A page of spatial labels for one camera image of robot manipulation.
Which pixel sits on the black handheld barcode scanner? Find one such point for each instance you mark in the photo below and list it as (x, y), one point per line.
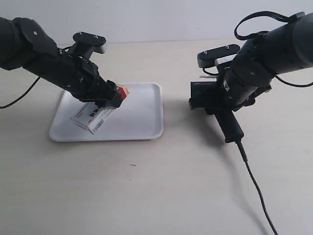
(204, 95)

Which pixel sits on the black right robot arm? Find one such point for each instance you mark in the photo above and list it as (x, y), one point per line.
(284, 49)

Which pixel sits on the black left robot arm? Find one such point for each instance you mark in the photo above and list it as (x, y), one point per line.
(24, 44)

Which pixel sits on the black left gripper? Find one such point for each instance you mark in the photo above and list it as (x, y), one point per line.
(80, 76)

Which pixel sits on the white plastic tray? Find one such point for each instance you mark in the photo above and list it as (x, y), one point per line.
(140, 117)

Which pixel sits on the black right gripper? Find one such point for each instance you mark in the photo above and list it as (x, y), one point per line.
(245, 80)

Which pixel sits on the white red medicine box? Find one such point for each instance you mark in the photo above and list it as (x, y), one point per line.
(91, 117)

